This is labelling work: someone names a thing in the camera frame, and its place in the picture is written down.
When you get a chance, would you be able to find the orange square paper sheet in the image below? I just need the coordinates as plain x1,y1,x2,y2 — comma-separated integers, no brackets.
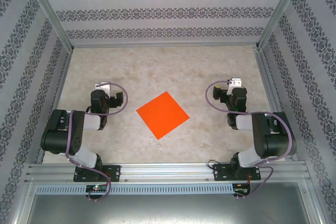
135,91,190,140

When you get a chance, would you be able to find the grey sheet metal tray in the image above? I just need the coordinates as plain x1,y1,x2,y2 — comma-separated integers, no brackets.
25,182,320,224

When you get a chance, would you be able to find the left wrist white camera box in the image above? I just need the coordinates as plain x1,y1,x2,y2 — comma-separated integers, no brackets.
94,81,111,95

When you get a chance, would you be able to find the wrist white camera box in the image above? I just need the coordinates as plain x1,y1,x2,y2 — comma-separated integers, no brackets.
94,81,111,95
227,77,243,89

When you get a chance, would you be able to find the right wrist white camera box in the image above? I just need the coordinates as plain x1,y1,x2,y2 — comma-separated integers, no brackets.
227,77,243,89

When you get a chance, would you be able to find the aluminium side rail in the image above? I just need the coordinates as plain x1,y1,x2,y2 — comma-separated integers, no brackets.
253,48,299,162
35,49,74,164

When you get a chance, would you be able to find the aluminium frame cross bar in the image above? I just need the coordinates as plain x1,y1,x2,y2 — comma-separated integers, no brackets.
70,41,260,49

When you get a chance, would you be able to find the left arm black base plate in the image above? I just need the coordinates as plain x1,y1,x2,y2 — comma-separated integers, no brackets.
73,165,121,183

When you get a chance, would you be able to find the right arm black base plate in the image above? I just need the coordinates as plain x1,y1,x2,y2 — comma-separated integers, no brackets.
213,163,261,182

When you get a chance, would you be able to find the aluminium mounting rail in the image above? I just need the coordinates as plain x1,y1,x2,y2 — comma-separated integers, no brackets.
25,161,312,183

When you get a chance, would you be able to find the slotted grey cable duct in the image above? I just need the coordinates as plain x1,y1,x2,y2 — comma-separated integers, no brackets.
35,184,250,195

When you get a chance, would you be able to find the aluminium frame post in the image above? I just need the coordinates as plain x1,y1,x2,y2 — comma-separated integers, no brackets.
256,0,307,50
22,0,75,51

